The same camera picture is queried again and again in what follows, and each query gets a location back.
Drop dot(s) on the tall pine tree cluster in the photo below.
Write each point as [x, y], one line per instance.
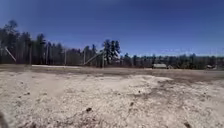
[111, 50]

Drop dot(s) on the pale dry rough ground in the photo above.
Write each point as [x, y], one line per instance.
[100, 100]

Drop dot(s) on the low grey-roofed building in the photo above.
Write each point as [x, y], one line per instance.
[159, 66]

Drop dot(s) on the row of poles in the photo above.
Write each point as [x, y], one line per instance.
[65, 56]

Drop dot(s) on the dark wood of trees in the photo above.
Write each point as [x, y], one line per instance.
[33, 50]

